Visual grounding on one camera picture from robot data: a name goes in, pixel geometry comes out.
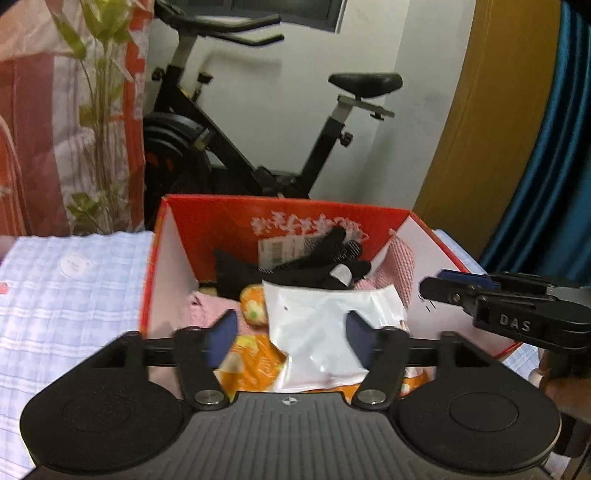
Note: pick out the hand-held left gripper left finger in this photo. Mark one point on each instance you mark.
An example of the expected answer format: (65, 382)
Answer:
(224, 339)

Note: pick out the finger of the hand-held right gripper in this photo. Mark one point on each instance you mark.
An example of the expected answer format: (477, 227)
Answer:
(443, 290)
(461, 277)

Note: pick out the black glove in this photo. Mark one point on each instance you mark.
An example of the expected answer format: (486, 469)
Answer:
(304, 272)

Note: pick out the white plastic bag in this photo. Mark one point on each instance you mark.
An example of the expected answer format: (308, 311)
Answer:
(318, 323)

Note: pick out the red cardboard box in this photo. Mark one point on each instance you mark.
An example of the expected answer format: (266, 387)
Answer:
(203, 230)

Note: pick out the blue checked bedsheet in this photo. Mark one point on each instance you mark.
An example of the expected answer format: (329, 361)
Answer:
(69, 300)

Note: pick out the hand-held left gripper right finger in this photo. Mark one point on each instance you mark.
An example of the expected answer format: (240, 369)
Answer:
(360, 339)

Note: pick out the pink knitted towel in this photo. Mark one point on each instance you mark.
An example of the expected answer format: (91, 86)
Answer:
(402, 267)

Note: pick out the person's right hand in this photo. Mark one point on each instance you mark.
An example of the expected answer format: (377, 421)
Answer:
(561, 392)

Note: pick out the black exercise bike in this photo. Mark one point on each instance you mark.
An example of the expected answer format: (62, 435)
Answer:
(184, 138)

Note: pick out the orange patterned soft sock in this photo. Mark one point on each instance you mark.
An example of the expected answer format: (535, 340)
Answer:
(258, 364)
(254, 307)

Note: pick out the wooden door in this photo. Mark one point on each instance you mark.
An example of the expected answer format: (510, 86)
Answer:
(485, 115)

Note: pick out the blue curtain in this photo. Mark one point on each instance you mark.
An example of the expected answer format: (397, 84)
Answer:
(563, 161)

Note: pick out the red plant printed curtain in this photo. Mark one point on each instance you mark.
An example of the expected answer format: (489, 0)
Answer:
(46, 115)

